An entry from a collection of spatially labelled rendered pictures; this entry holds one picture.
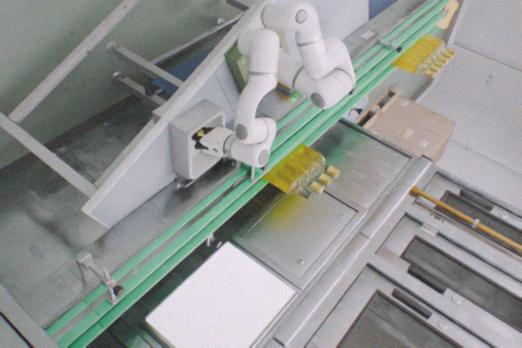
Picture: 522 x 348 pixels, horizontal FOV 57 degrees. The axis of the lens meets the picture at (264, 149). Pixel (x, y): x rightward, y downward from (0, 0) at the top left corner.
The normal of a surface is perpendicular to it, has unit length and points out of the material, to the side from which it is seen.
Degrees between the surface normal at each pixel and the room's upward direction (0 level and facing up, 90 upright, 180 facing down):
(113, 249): 90
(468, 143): 90
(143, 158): 0
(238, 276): 90
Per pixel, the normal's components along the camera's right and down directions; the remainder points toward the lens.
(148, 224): 0.07, -0.72
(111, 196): 0.78, 0.47
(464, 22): -0.62, 0.52
